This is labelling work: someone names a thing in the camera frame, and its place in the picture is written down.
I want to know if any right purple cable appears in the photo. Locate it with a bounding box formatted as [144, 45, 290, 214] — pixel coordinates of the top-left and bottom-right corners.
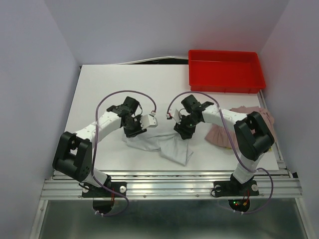
[165, 91, 275, 215]

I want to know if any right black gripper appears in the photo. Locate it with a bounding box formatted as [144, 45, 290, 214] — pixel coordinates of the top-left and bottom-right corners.
[173, 114, 200, 140]

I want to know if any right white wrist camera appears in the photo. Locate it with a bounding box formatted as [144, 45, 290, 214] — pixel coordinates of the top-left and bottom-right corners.
[172, 109, 183, 124]

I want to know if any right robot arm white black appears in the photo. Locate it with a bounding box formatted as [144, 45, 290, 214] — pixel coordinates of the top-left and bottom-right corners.
[166, 92, 275, 194]

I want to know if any aluminium rail frame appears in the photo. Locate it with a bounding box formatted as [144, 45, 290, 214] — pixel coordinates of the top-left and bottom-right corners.
[29, 92, 310, 239]

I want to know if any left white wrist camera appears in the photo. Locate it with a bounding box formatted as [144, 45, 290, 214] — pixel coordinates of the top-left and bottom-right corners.
[140, 114, 158, 129]

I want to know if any pink pleated skirt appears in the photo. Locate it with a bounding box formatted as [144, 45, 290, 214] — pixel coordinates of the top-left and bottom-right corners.
[205, 106, 278, 148]

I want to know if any red plastic tray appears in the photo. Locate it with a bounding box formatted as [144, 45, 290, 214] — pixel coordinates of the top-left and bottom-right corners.
[188, 50, 266, 94]

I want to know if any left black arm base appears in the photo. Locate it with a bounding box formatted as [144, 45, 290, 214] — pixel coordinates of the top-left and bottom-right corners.
[78, 181, 127, 217]

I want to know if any white skirt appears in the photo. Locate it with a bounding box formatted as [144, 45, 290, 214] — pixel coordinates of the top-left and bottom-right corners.
[122, 132, 193, 166]

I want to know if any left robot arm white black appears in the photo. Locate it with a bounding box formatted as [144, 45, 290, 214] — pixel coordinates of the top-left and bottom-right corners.
[52, 97, 146, 196]

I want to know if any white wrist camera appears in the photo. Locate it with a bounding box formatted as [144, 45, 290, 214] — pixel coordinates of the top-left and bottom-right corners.
[140, 114, 158, 129]
[172, 109, 183, 124]

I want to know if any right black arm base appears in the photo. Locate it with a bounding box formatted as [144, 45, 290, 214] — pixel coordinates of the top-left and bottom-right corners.
[210, 175, 260, 213]

